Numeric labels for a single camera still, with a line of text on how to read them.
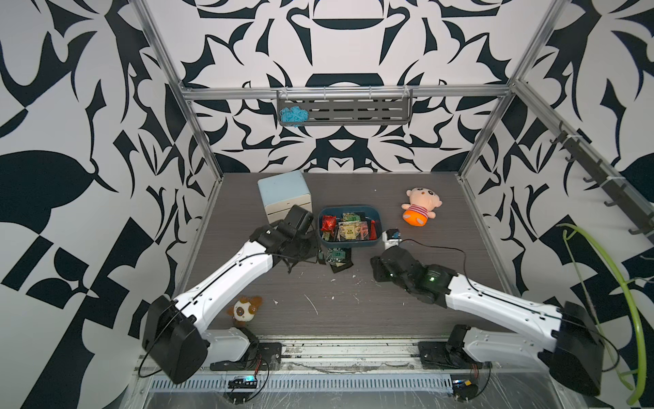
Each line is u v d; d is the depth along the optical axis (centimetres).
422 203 101
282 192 94
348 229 95
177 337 38
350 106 94
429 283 57
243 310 79
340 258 92
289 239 55
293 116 91
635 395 51
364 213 102
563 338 41
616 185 57
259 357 73
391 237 71
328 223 97
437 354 74
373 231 99
